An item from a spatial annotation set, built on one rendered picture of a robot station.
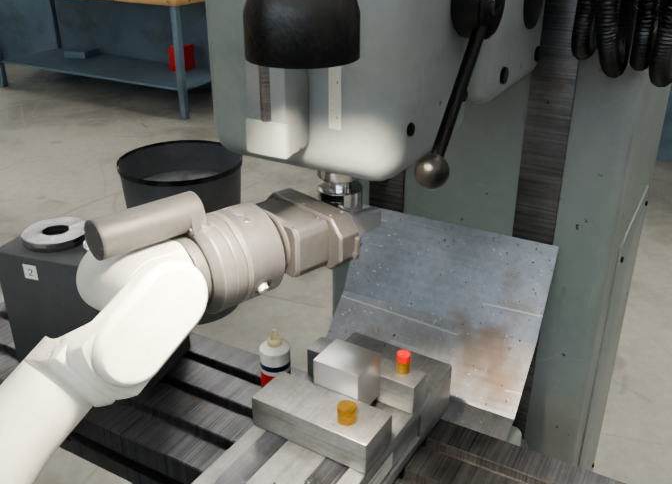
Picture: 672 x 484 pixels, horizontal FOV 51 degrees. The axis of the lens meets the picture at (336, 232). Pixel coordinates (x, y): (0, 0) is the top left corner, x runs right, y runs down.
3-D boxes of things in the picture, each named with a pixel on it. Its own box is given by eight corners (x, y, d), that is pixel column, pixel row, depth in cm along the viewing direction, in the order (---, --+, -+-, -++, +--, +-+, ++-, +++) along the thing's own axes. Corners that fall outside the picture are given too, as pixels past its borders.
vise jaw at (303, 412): (365, 475, 75) (366, 446, 73) (252, 424, 82) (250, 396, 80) (392, 441, 79) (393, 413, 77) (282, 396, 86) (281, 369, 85)
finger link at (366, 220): (375, 228, 76) (332, 245, 72) (376, 201, 74) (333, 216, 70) (386, 233, 75) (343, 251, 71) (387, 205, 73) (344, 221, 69)
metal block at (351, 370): (357, 419, 81) (358, 376, 78) (313, 401, 84) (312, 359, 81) (379, 394, 85) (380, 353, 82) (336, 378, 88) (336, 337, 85)
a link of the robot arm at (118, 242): (258, 313, 63) (143, 363, 56) (195, 290, 71) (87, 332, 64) (237, 190, 60) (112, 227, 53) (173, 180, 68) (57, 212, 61)
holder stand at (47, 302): (148, 395, 98) (130, 267, 89) (17, 364, 104) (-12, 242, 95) (191, 347, 108) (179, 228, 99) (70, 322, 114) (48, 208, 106)
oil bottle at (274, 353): (281, 410, 95) (278, 341, 90) (256, 400, 96) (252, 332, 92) (297, 393, 98) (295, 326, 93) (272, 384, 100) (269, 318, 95)
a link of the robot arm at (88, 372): (225, 295, 59) (115, 430, 54) (171, 276, 66) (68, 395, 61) (178, 244, 56) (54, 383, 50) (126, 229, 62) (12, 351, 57)
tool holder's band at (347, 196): (367, 188, 75) (367, 179, 75) (357, 205, 71) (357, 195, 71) (324, 184, 76) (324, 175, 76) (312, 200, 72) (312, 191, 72)
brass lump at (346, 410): (350, 428, 75) (350, 415, 74) (332, 421, 76) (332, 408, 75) (360, 417, 77) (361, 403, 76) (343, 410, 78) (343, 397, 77)
